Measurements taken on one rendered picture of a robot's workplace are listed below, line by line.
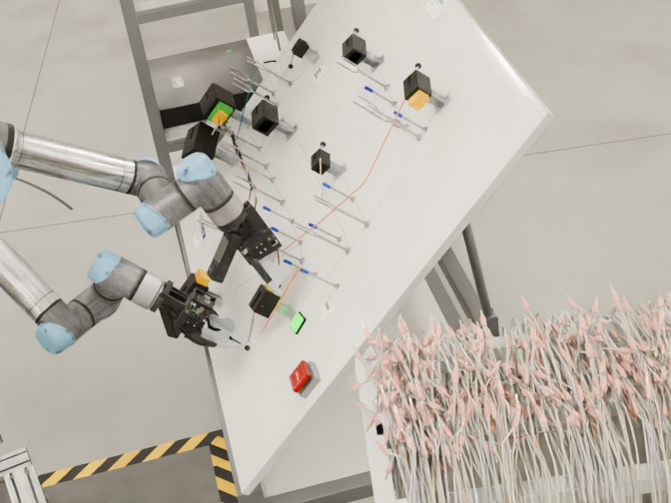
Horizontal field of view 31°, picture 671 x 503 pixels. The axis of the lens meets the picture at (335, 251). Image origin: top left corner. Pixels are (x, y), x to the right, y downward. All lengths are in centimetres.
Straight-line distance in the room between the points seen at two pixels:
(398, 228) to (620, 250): 225
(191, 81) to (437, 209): 142
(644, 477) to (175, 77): 227
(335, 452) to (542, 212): 230
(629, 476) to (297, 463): 113
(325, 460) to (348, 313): 40
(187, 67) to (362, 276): 140
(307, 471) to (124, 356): 183
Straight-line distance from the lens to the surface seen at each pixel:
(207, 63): 372
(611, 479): 174
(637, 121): 543
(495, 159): 230
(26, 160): 252
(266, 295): 263
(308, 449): 277
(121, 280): 261
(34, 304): 265
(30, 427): 428
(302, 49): 313
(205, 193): 249
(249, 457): 262
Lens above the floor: 272
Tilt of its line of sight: 35 degrees down
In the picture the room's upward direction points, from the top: 9 degrees counter-clockwise
